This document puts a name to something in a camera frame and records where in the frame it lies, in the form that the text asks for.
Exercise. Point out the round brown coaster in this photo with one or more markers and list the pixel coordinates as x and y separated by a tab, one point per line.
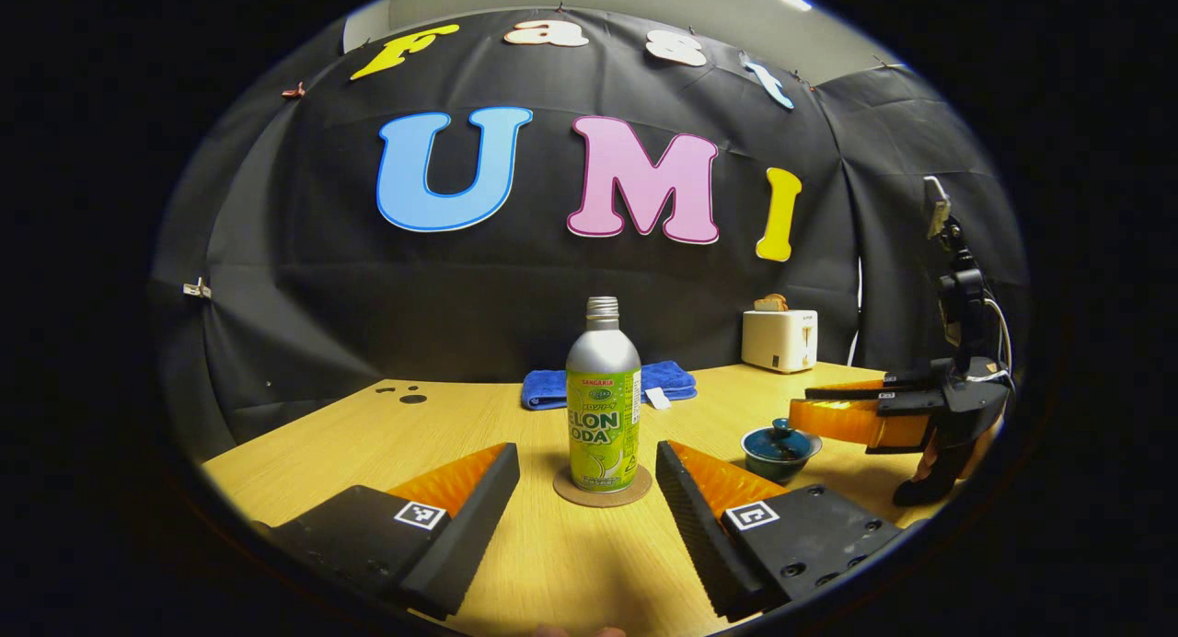
571	497

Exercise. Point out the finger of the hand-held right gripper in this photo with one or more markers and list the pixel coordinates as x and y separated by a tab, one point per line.
883	399
856	423

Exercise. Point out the teal teacup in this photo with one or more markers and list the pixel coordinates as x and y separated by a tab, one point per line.
780	471

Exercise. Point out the copper clip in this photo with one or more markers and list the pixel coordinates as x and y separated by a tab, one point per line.
294	91

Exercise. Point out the toast slice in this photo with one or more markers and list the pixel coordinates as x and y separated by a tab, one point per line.
771	303

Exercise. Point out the blue towel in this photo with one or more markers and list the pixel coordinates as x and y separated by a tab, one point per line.
672	379

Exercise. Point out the white toaster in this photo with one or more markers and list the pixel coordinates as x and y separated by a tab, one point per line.
778	341

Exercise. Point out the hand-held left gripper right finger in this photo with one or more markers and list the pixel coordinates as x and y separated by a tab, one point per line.
699	526

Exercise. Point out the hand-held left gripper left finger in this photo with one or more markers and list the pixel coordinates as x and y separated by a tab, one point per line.
465	526

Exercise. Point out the black backdrop cloth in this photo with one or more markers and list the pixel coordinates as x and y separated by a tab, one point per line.
552	278

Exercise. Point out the silver green water bottle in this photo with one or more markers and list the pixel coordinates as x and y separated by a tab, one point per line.
603	407

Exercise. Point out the teal teacup lid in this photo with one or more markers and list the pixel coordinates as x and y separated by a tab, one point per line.
782	439

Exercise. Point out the silver clip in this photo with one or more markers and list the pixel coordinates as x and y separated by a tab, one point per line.
196	289

